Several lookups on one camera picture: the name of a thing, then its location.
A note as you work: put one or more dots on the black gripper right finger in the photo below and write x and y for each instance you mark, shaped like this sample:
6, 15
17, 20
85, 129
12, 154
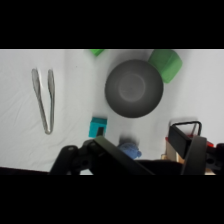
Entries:
194, 156

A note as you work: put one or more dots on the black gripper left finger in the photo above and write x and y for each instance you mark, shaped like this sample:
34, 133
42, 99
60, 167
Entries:
110, 154

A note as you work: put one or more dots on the blue cube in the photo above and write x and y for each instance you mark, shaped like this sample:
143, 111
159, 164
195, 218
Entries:
97, 126

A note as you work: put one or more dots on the grey bowl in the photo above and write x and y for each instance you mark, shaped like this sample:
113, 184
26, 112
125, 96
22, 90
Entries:
134, 88

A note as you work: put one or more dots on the small green cube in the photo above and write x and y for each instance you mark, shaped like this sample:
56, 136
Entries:
96, 52

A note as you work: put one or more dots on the blue crumpled cloth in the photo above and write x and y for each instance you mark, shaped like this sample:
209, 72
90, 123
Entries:
130, 149

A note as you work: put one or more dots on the metal tongs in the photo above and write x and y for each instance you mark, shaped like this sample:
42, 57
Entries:
42, 110

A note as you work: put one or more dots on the large green block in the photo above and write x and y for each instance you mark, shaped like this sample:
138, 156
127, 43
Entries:
166, 65

